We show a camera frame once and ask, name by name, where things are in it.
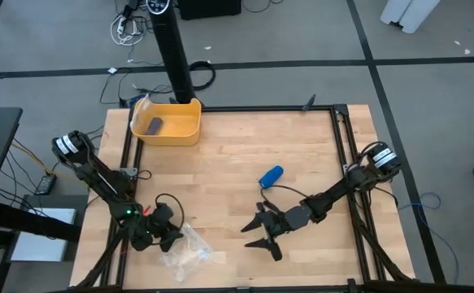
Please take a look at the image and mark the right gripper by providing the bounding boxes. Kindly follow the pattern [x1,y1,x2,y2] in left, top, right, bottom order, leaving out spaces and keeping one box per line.
[240,202,295,262]

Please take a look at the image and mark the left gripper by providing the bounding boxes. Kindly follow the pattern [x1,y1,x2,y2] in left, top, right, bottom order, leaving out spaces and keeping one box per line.
[138,218,185,253]

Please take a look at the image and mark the clear plastic zip bag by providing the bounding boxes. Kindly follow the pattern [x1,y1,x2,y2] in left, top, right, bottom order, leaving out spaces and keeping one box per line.
[159,222,215,283]

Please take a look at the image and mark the blue elastic bandage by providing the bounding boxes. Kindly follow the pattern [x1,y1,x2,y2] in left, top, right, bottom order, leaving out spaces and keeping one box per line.
[259,164,285,190]

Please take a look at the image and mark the dark purple bandage roll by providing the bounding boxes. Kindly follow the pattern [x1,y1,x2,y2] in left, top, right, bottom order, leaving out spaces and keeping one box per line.
[146,116,163,136]

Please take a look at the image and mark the yellow plastic bin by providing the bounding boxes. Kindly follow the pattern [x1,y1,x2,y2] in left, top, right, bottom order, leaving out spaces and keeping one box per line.
[129,96,202,147]

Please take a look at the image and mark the white flat box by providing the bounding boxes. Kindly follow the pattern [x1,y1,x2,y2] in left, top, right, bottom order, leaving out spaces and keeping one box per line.
[9,207,77,263]

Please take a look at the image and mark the clear plastic film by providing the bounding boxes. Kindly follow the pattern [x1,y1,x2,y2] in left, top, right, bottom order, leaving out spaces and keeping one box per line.
[132,94,152,127]

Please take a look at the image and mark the black power adapter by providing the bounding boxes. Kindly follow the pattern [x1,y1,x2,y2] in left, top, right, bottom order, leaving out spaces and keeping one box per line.
[34,173,58,196]

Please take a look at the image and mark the small black clamp lever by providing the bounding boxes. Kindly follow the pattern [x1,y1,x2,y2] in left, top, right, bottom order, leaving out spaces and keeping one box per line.
[301,94,317,112]

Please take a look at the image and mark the white power strip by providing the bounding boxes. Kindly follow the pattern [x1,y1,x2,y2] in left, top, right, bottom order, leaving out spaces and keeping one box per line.
[109,11,150,46]

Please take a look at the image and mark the black box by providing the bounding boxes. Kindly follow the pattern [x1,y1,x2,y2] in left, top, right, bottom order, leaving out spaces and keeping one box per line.
[177,0,242,21]

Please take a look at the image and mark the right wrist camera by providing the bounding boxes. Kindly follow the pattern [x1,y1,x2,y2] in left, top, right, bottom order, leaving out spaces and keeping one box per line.
[267,212,285,231]

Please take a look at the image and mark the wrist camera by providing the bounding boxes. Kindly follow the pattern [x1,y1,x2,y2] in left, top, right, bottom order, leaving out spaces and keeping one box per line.
[267,212,285,231]
[153,202,176,225]

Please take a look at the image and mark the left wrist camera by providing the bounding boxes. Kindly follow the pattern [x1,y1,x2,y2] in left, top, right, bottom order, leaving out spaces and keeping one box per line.
[153,202,176,225]

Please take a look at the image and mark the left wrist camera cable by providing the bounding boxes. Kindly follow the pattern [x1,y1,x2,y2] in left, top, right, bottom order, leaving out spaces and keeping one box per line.
[154,193,185,223]

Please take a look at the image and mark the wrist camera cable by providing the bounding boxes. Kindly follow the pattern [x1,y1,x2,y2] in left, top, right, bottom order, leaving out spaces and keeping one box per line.
[154,193,185,223]
[259,183,309,204]

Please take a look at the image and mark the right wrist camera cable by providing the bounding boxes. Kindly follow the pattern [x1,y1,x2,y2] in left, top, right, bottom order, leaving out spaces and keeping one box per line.
[259,183,309,204]

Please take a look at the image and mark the black aluminium table frame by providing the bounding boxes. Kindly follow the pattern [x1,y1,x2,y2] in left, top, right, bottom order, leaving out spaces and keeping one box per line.
[45,103,474,293]

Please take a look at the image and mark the black coiled cable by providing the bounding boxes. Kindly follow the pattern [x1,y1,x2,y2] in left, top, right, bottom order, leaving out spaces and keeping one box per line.
[188,59,216,91]

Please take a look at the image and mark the yellow cable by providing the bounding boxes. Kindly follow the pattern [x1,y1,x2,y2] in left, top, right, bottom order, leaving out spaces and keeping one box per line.
[11,140,59,177]

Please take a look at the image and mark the blue cable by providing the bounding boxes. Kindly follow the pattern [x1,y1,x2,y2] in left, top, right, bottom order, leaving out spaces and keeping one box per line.
[397,190,461,286]

